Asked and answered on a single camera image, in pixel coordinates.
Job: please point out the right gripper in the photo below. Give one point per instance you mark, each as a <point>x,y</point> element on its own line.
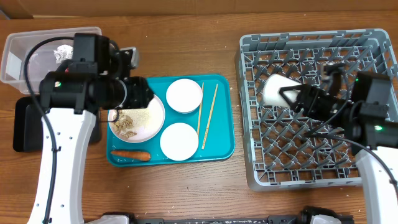
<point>304,101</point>

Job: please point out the pale green white cup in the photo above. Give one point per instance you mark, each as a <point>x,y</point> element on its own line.
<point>270,92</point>

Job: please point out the foil ball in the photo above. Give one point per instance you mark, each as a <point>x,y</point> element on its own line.
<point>63,52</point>

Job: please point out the white round plate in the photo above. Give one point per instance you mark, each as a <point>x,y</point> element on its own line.
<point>139,137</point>

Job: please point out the wooden chopstick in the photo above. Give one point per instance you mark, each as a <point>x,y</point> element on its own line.
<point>200,110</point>
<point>209,118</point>

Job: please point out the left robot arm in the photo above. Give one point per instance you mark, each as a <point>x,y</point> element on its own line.
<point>96,77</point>

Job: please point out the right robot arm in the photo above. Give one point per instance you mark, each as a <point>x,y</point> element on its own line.
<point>363,117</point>

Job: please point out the grey dishwasher rack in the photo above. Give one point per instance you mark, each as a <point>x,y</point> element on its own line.
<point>278,156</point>

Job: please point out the rice pile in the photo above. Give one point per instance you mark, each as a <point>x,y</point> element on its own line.
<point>149,119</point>

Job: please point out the peanut shells pile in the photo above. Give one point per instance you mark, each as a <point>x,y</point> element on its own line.
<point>123,125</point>

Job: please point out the clear plastic bin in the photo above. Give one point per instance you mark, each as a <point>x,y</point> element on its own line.
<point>18,45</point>

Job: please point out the orange carrot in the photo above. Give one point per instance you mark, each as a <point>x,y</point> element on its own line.
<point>136,155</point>

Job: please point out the teal serving tray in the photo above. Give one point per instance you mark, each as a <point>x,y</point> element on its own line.
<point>220,143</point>

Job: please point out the black plastic tray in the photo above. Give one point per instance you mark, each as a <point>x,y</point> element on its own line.
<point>28,130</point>

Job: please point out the cardboard board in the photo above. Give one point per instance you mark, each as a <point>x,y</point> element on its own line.
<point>28,9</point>

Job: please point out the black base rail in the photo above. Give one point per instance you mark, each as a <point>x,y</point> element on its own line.
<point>309,215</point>

